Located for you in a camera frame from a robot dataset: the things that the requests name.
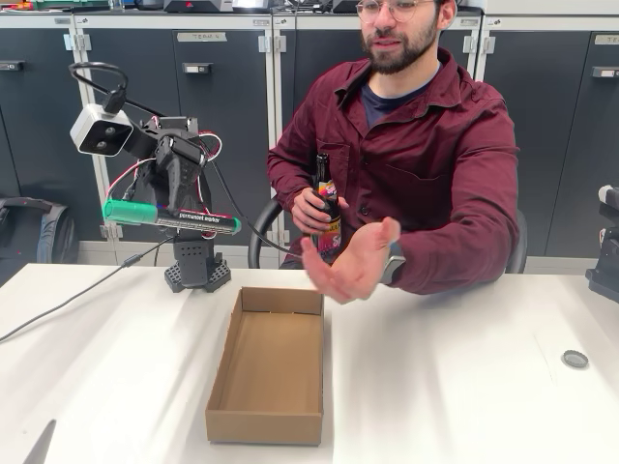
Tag black power cable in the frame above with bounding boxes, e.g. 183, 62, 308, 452
0, 235, 175, 343

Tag brown glass soda bottle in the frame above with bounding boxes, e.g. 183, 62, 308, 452
309, 153, 343, 266

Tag person's left forearm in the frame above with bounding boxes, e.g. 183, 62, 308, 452
394, 207, 521, 296

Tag person's right forearm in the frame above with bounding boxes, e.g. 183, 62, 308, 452
266, 144, 320, 223

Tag open cardboard box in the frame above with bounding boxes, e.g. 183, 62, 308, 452
204, 285, 325, 446

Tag man in maroon shirt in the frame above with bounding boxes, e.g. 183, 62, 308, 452
266, 0, 521, 296

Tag silver smartwatch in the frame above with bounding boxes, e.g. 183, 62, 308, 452
379, 241, 407, 286

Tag green box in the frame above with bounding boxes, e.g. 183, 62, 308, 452
33, 0, 110, 12

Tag person's left hand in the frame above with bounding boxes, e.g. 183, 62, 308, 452
300, 217, 402, 305

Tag silver camera box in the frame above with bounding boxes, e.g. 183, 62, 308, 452
70, 103, 134, 159

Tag person's right hand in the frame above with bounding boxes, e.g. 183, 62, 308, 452
291, 186, 350, 238

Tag round wire-rim glasses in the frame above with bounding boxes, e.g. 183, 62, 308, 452
356, 0, 436, 24

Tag grey flat object edge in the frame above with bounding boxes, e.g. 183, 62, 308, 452
21, 418, 58, 464

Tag metal bottle cap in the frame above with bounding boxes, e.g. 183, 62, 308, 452
560, 349, 590, 370

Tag grey black backpack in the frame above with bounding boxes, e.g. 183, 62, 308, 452
0, 195, 81, 286

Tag green permanent marker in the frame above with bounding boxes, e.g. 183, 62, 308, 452
102, 197, 242, 237

